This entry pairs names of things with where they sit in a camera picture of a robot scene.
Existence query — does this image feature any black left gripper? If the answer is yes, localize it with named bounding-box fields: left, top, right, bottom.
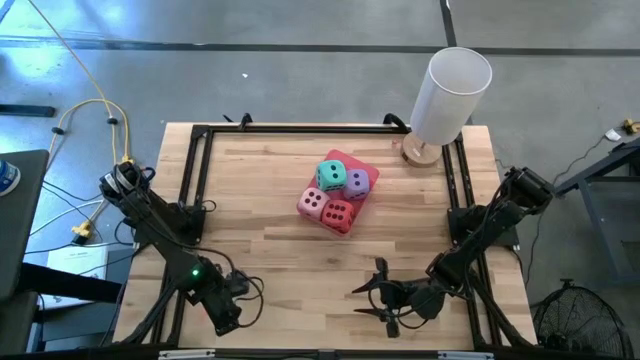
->
left=197, top=269, right=251, bottom=337

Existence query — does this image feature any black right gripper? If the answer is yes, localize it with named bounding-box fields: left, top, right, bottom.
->
left=351, top=256, right=447, bottom=339

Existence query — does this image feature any large red foam die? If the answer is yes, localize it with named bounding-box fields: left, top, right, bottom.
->
left=319, top=198, right=357, bottom=236

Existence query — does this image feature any large pink foam die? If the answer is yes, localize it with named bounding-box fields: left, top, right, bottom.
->
left=296, top=186, right=332, bottom=223

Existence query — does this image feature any large purple foam die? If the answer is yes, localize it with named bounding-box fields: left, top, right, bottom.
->
left=342, top=168, right=372, bottom=202

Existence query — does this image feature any large teal foam die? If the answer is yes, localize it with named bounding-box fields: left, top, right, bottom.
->
left=314, top=159, right=349, bottom=193

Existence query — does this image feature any pink translucent plastic bin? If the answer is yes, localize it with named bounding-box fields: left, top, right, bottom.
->
left=295, top=148, right=381, bottom=238

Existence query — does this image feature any black floor fan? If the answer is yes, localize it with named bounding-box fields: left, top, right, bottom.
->
left=530, top=278, right=638, bottom=360

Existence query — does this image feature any black side desk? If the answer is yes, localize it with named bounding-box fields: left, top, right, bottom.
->
left=0, top=148, right=51, bottom=302

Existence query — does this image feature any white shade table lamp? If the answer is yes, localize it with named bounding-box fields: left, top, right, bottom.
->
left=400, top=45, right=494, bottom=169

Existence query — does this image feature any blue and white can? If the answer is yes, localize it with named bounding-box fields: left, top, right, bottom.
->
left=0, top=157, right=22, bottom=198

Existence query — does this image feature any dark grey metal stand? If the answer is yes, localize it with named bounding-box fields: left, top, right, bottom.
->
left=551, top=136, right=640, bottom=289

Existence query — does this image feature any black flat bar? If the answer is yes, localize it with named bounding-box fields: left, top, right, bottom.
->
left=0, top=103, right=58, bottom=119

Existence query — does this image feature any silver metal bracket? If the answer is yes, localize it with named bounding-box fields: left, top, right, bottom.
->
left=437, top=350, right=496, bottom=360
left=157, top=348, right=218, bottom=360

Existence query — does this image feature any yellow cable connector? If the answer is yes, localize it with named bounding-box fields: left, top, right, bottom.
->
left=70, top=220, right=94, bottom=241

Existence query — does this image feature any black aluminium table frame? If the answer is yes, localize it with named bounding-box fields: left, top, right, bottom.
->
left=112, top=112, right=540, bottom=351

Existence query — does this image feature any yellow cable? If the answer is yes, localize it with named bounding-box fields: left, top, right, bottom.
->
left=25, top=0, right=132, bottom=236

